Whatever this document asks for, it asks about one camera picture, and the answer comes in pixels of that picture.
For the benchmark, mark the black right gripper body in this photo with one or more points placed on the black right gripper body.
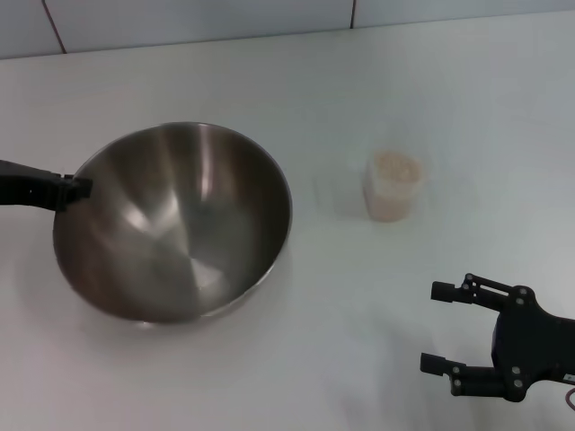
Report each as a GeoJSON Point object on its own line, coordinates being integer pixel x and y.
{"type": "Point", "coordinates": [534, 345]}

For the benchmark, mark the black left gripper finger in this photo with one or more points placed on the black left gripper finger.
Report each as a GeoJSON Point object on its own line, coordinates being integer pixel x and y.
{"type": "Point", "coordinates": [58, 190]}

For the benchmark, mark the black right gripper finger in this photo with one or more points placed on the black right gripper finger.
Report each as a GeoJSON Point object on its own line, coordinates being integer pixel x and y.
{"type": "Point", "coordinates": [444, 291]}
{"type": "Point", "coordinates": [433, 363]}

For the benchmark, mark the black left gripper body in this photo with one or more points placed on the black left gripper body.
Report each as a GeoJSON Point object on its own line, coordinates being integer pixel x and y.
{"type": "Point", "coordinates": [15, 184]}

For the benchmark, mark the clear plastic measuring cup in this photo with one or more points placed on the clear plastic measuring cup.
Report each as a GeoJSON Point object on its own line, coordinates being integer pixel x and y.
{"type": "Point", "coordinates": [391, 207]}

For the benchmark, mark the stainless steel mixing bowl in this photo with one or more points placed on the stainless steel mixing bowl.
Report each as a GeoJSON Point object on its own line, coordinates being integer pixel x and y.
{"type": "Point", "coordinates": [179, 224]}

